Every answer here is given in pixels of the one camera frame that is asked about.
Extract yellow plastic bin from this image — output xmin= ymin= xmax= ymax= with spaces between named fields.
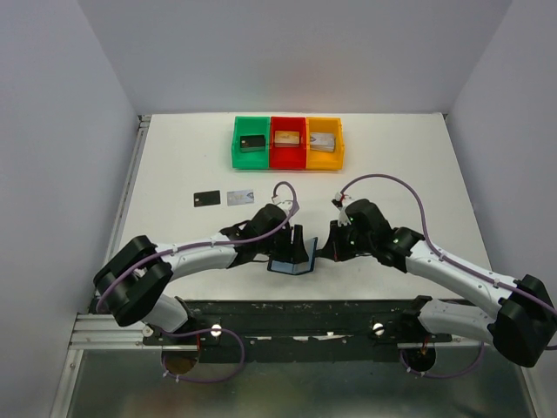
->
xmin=306 ymin=117 xmax=345 ymax=172

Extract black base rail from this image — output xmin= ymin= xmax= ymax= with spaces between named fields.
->
xmin=143 ymin=297 xmax=452 ymax=363

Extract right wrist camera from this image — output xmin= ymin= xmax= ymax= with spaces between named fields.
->
xmin=332 ymin=192 xmax=353 ymax=226

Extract gold credit card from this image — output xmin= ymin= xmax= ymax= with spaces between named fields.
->
xmin=273 ymin=131 xmax=300 ymax=147

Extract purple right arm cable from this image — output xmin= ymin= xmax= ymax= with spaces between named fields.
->
xmin=339 ymin=174 xmax=557 ymax=379

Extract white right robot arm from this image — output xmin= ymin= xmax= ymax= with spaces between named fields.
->
xmin=319 ymin=194 xmax=556 ymax=367

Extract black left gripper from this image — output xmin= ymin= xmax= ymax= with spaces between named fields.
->
xmin=258 ymin=223 xmax=310 ymax=265

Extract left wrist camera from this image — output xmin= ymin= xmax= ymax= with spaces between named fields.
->
xmin=272 ymin=196 xmax=299 ymax=216

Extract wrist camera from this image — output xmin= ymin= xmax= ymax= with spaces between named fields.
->
xmin=272 ymin=196 xmax=299 ymax=216
xmin=332 ymin=192 xmax=353 ymax=226

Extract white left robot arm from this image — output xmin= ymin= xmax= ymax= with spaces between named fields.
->
xmin=93 ymin=202 xmax=299 ymax=327

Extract black leather card holder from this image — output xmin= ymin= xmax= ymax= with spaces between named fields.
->
xmin=267 ymin=237 xmax=319 ymax=276

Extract black credit card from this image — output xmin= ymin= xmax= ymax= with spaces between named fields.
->
xmin=239 ymin=135 xmax=266 ymax=152

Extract silver VIP credit card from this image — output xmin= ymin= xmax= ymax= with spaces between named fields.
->
xmin=226 ymin=189 xmax=255 ymax=206

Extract aluminium frame rail left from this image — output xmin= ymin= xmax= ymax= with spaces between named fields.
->
xmin=50 ymin=113 xmax=152 ymax=418

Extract red plastic bin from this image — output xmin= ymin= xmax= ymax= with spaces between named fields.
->
xmin=269 ymin=116 xmax=307 ymax=170

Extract grey credit card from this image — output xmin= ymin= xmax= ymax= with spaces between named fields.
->
xmin=193 ymin=190 xmax=221 ymax=207

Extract green plastic bin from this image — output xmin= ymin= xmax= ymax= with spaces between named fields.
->
xmin=231 ymin=116 xmax=271 ymax=170

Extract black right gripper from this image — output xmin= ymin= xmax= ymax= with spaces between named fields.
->
xmin=320 ymin=218 xmax=375 ymax=261

